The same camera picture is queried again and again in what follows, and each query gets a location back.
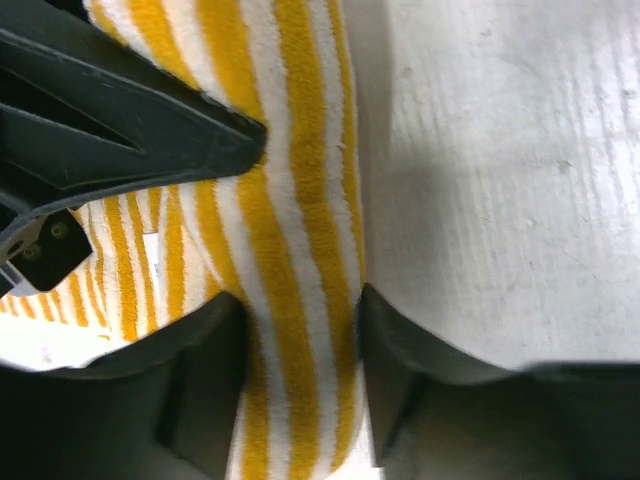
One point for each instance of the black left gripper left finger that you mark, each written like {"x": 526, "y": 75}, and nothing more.
{"x": 161, "y": 408}

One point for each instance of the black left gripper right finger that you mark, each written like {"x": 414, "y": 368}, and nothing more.
{"x": 437, "y": 412}

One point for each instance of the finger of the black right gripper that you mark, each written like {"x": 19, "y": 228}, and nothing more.
{"x": 84, "y": 118}

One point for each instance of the yellow white striped towel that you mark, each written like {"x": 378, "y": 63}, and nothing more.
{"x": 285, "y": 238}

